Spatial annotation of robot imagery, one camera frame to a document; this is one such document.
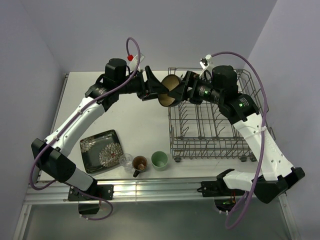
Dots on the aluminium rail frame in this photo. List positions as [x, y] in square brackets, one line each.
[48, 214]

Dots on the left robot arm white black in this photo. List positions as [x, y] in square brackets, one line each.
[51, 154]

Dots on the clear drinking glass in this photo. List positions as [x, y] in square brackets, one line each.
[126, 162]

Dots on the black square floral plate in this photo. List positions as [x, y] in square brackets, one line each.
[101, 151]

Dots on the grey wire dish rack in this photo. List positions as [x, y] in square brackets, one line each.
[202, 132]

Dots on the light green cup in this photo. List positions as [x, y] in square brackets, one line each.
[159, 161]

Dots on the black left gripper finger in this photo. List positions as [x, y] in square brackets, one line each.
[152, 83]
[155, 95]

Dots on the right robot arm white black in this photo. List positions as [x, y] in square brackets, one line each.
[276, 174]

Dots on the dark brown mug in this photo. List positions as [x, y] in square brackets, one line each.
[139, 164]

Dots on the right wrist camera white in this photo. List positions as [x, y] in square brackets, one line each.
[207, 64]

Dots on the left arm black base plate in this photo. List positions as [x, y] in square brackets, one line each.
[91, 200]

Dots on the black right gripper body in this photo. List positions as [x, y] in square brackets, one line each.
[201, 90]

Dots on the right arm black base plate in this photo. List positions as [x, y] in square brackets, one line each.
[218, 188]

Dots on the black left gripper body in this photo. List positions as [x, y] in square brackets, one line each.
[136, 85]

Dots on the blue bowl with tan interior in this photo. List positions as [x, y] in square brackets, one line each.
[171, 81]

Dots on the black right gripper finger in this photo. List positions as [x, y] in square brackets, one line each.
[179, 93]
[186, 76]

